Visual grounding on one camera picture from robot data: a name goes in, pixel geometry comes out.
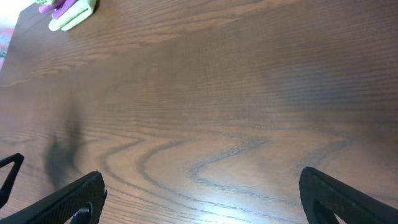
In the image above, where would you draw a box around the folded purple cloth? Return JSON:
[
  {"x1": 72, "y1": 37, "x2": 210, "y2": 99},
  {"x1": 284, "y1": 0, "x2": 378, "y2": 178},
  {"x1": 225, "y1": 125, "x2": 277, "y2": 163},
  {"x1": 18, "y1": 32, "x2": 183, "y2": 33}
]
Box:
[{"x1": 39, "y1": 0, "x2": 76, "y2": 20}]

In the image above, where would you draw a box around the green microfiber cloth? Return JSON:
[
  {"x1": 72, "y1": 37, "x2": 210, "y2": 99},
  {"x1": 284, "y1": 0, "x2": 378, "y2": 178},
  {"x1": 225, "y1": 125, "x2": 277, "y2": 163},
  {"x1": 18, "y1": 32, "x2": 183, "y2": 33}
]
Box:
[{"x1": 34, "y1": 0, "x2": 55, "y2": 5}]

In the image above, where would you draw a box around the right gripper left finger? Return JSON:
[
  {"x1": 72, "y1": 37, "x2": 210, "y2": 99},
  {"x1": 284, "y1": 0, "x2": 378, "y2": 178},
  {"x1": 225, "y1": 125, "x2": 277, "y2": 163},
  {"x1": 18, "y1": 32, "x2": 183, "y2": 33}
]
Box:
[{"x1": 1, "y1": 171, "x2": 107, "y2": 224}]

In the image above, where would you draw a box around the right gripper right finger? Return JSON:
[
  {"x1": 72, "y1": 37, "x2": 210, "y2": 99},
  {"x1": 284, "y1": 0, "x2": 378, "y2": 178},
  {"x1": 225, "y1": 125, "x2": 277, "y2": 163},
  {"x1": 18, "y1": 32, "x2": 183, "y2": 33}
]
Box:
[{"x1": 299, "y1": 167, "x2": 397, "y2": 224}]

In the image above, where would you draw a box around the folded green cloth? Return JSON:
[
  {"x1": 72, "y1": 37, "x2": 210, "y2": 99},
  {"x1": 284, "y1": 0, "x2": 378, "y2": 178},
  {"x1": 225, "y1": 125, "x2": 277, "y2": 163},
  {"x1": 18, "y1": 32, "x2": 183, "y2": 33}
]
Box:
[{"x1": 49, "y1": 0, "x2": 97, "y2": 31}]

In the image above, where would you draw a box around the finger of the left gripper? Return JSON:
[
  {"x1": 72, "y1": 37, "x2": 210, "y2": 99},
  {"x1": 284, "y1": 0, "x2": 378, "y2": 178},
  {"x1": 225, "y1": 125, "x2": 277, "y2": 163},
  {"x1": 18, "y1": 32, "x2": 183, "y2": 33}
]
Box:
[{"x1": 1, "y1": 153, "x2": 24, "y2": 208}]

